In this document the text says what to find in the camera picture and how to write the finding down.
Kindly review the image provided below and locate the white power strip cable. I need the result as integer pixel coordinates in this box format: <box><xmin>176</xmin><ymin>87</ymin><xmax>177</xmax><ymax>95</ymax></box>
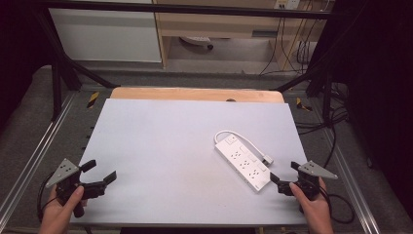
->
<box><xmin>212</xmin><ymin>130</ymin><xmax>275</xmax><ymax>166</ymax></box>

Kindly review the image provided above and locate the light wooden desk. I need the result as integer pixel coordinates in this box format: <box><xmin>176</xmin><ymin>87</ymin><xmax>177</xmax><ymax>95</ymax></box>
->
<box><xmin>152</xmin><ymin>0</ymin><xmax>329</xmax><ymax>70</ymax></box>

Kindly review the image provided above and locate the white cabinet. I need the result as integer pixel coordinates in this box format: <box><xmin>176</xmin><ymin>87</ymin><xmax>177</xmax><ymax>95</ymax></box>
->
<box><xmin>48</xmin><ymin>0</ymin><xmax>163</xmax><ymax>63</ymax></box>

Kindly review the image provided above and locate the person's left hand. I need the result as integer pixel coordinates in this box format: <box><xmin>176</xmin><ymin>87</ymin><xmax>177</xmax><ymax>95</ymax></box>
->
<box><xmin>38</xmin><ymin>184</ymin><xmax>89</xmax><ymax>234</ymax></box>

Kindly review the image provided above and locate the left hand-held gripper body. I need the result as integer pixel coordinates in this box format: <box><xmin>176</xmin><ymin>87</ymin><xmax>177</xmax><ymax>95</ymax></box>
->
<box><xmin>45</xmin><ymin>158</ymin><xmax>108</xmax><ymax>218</ymax></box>

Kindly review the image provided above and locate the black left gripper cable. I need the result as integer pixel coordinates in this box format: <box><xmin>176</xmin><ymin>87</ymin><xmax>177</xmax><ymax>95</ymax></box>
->
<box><xmin>36</xmin><ymin>173</ymin><xmax>63</xmax><ymax>224</ymax></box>

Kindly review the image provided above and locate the aluminium rail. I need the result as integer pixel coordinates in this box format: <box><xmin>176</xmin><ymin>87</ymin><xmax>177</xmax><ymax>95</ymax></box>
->
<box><xmin>0</xmin><ymin>92</ymin><xmax>79</xmax><ymax>225</ymax></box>
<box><xmin>322</xmin><ymin>128</ymin><xmax>382</xmax><ymax>234</ymax></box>

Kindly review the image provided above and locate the grey power strip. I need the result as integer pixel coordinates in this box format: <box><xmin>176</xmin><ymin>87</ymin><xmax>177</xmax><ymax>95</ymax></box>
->
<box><xmin>179</xmin><ymin>35</ymin><xmax>215</xmax><ymax>51</ymax></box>

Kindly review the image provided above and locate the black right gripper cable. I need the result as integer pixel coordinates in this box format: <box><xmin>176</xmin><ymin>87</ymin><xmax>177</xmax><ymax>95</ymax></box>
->
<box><xmin>319</xmin><ymin>185</ymin><xmax>356</xmax><ymax>225</ymax></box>

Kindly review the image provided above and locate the black curtain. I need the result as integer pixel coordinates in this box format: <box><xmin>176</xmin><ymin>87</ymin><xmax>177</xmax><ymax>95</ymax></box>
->
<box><xmin>0</xmin><ymin>0</ymin><xmax>56</xmax><ymax>131</ymax></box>
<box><xmin>308</xmin><ymin>0</ymin><xmax>413</xmax><ymax>222</ymax></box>

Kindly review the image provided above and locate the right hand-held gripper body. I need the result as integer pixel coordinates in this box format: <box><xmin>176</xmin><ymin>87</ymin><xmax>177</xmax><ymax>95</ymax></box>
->
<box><xmin>277</xmin><ymin>160</ymin><xmax>339</xmax><ymax>201</ymax></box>

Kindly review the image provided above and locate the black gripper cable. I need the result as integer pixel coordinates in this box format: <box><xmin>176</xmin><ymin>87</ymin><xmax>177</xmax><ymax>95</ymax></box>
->
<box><xmin>36</xmin><ymin>173</ymin><xmax>63</xmax><ymax>224</ymax></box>
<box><xmin>319</xmin><ymin>185</ymin><xmax>356</xmax><ymax>225</ymax></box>

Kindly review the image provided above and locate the white wall socket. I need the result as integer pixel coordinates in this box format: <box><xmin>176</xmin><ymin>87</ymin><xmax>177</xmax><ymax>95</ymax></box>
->
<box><xmin>273</xmin><ymin>0</ymin><xmax>302</xmax><ymax>11</ymax></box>

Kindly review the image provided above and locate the bundle of black cables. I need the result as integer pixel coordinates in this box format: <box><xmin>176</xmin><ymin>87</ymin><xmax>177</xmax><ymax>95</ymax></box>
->
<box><xmin>293</xmin><ymin>81</ymin><xmax>352</xmax><ymax>170</ymax></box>

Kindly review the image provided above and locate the wooden table board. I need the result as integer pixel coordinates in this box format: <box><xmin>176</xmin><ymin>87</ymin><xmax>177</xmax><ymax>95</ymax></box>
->
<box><xmin>109</xmin><ymin>86</ymin><xmax>285</xmax><ymax>104</ymax></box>

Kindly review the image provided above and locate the person's right hand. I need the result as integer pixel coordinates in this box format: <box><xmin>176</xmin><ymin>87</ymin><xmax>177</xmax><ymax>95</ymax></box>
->
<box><xmin>288</xmin><ymin>176</ymin><xmax>335</xmax><ymax>234</ymax></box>

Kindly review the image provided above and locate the black metal frame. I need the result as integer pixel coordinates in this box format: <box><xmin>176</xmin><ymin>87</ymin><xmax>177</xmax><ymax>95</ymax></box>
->
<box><xmin>30</xmin><ymin>0</ymin><xmax>345</xmax><ymax>123</ymax></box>

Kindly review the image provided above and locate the white power strip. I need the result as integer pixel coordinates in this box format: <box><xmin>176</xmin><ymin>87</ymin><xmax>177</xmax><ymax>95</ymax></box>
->
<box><xmin>213</xmin><ymin>133</ymin><xmax>273</xmax><ymax>194</ymax></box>

